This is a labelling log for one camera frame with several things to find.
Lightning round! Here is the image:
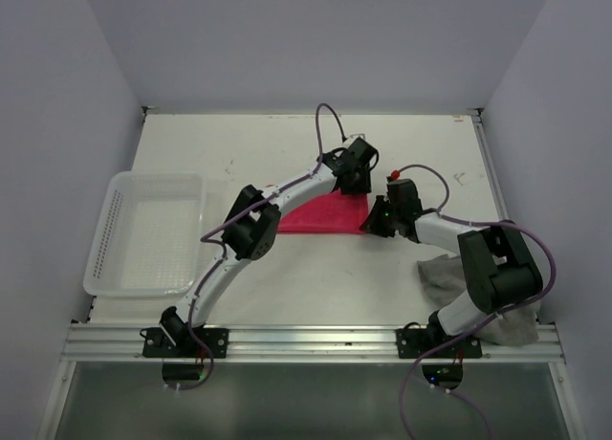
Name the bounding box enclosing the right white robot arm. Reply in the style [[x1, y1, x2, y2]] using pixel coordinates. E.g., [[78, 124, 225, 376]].
[[361, 179, 543, 357]]

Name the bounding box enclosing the aluminium mounting rail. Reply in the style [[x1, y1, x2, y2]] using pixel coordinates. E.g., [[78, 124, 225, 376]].
[[60, 323, 564, 363]]

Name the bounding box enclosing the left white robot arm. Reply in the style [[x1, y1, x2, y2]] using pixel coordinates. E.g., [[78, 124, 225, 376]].
[[159, 137, 379, 357]]

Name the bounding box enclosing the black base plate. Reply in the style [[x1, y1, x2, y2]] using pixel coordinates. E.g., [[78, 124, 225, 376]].
[[140, 327, 230, 359], [395, 322, 483, 359]]

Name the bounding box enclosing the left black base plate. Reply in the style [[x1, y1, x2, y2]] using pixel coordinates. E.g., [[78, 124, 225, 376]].
[[140, 327, 230, 359]]

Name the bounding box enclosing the grey towel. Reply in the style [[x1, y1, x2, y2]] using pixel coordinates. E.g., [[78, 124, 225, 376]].
[[416, 254, 540, 347]]

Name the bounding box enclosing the pink towel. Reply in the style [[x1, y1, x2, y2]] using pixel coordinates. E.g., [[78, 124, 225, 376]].
[[278, 191, 369, 235]]

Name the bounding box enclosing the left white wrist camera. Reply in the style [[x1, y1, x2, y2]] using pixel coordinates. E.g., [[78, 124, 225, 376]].
[[348, 133, 365, 141]]

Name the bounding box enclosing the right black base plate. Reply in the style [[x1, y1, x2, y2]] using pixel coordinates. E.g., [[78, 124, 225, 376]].
[[395, 322, 483, 359]]

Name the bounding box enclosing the clear plastic basket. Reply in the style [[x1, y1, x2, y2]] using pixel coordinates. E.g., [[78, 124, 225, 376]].
[[83, 171, 206, 298]]

